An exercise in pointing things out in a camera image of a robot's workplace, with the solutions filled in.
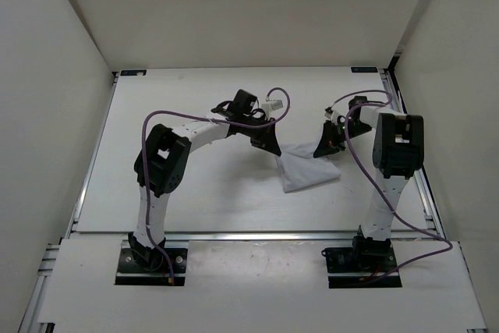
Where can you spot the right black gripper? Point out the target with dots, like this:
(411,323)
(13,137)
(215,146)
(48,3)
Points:
(329,143)

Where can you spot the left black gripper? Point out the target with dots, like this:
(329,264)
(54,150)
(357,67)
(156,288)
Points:
(267,139)

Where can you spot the white skirt cloth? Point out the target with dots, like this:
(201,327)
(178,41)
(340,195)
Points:
(300,170)

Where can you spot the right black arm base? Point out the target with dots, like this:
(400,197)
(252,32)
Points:
(362,266)

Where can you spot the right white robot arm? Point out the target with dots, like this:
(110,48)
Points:
(398,152)

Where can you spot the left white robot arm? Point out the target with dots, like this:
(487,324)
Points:
(161,163)

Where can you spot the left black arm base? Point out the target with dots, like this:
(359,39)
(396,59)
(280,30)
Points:
(133,270)

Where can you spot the right blue corner label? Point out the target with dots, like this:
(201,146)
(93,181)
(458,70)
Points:
(364,69)

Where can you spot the blue corner label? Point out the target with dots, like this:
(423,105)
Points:
(364,69)
(133,72)

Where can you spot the left blue corner label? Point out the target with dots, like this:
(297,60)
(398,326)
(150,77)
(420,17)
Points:
(133,72)

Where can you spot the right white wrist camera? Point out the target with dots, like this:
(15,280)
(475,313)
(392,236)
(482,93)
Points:
(332,115)

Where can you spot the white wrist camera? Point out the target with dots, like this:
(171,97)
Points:
(332,115)
(270,106)

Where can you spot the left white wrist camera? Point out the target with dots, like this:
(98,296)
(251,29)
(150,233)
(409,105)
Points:
(270,106)

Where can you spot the aluminium frame rail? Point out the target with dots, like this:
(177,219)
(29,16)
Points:
(252,236)

